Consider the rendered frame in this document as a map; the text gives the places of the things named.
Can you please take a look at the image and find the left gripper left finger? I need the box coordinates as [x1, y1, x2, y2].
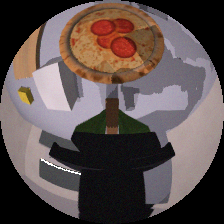
[74, 109, 106, 134]

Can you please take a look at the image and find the pepperoni pizza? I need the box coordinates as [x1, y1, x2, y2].
[59, 3, 164, 84]

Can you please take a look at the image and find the light wooden cutting board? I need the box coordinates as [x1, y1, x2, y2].
[13, 22, 46, 80]

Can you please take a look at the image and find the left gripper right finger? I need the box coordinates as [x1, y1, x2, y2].
[118, 109, 151, 134]

